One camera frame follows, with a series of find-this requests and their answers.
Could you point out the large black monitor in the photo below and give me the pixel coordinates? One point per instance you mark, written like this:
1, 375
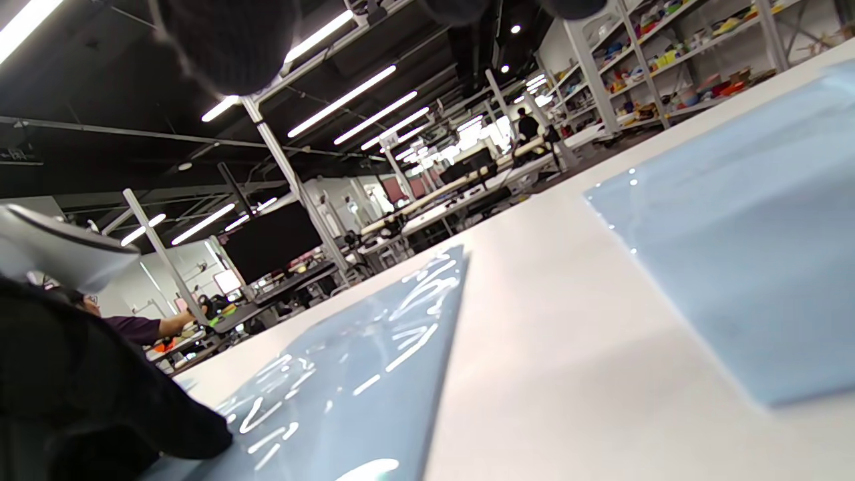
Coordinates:
274, 244

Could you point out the ceiling light strips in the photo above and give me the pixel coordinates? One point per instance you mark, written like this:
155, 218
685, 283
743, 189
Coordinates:
340, 101

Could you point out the white storage shelving with items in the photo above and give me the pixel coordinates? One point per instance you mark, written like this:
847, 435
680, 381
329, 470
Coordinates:
718, 87

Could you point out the person's left hand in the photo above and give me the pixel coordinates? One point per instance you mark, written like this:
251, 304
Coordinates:
80, 387

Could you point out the white aluminium frame post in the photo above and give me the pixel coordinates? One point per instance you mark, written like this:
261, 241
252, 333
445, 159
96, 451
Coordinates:
164, 254
294, 179

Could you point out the row of background work tables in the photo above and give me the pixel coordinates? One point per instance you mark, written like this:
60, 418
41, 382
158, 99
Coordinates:
454, 194

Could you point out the blue plastic snap folder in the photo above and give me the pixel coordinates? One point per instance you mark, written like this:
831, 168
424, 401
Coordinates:
735, 234
347, 374

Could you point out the person's right hand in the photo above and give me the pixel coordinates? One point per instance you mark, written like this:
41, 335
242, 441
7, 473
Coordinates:
234, 47

